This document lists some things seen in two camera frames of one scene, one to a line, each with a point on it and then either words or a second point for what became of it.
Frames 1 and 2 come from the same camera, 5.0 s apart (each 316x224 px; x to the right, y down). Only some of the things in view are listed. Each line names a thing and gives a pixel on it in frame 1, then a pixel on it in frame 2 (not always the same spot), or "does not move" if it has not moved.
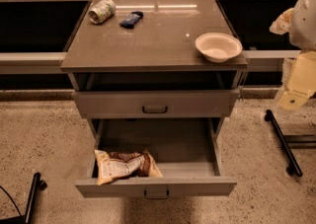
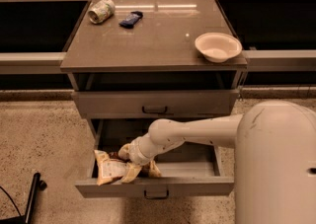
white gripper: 304,26 to 135,154
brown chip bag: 124,164 does not move
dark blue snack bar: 130,21 does not move
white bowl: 218,47 does not move
